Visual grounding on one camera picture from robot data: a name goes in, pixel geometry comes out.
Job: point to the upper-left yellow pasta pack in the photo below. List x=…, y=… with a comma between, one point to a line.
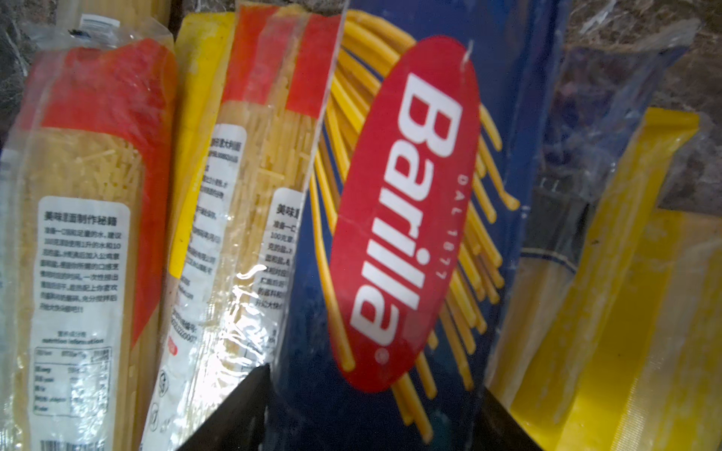
x=76, y=14

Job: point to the dark-blue-top Arbella spaghetti pack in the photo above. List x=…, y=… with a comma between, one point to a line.
x=599, y=102

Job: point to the yellow pasta pack outer right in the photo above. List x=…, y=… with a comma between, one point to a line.
x=654, y=382

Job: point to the middle yellow pasta pack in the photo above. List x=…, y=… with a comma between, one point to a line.
x=202, y=51

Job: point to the blue Barilla spaghetti pack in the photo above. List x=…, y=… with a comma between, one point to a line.
x=413, y=223

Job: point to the yellow pasta pack inner right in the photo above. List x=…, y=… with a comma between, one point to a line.
x=561, y=313

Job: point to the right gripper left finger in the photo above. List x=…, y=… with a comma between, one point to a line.
x=238, y=423

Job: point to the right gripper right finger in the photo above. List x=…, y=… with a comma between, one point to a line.
x=496, y=430

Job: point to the red spaghetti pack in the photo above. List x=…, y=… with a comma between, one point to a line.
x=85, y=176
x=228, y=306

